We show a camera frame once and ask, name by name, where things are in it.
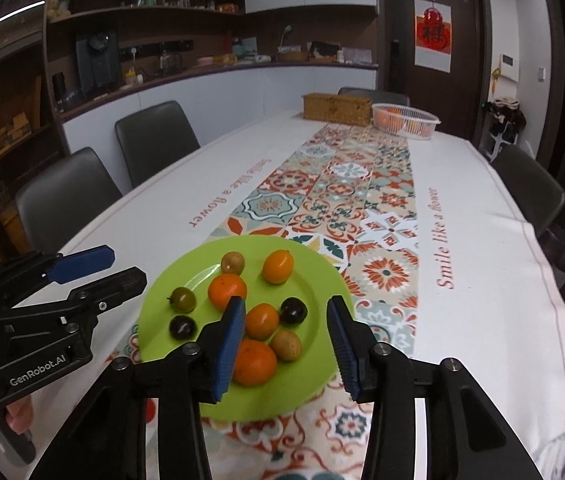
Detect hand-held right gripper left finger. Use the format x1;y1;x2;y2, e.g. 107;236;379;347
45;296;247;480

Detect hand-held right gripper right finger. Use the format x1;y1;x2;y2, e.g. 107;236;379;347
326;296;546;480

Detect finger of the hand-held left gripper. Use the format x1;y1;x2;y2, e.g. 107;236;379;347
0;244;116;311
0;267;148;336

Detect large orange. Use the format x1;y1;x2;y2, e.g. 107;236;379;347
232;338;278;387

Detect dark plum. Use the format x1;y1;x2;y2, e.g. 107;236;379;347
279;297;308;326
169;315;198;342

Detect longan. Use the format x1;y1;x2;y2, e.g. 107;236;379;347
221;251;246;276
270;330;303;362

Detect green tomato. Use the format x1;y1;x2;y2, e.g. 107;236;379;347
167;286;196;312

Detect green plate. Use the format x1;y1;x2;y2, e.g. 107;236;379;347
138;237;353;422

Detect grey chair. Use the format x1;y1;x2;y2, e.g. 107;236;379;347
115;101;200;188
337;86;410;107
15;147;123;256
490;145;565;238

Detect patterned white tablecloth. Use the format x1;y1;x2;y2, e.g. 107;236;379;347
27;107;565;480

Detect black countertop appliance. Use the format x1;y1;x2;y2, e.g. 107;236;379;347
76;30;120;96

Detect wicker box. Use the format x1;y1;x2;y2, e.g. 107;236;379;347
303;92;374;127

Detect white plastic basket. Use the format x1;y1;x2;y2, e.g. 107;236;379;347
371;102;442;141

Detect dark bag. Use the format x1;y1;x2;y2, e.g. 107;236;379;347
483;97;527;156

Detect white intercom panel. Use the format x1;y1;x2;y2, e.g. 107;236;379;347
499;53;519;81

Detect black door lock handle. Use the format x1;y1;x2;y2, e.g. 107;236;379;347
390;40;401;91

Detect red wall calendar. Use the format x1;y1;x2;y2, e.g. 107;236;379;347
414;0;452;72

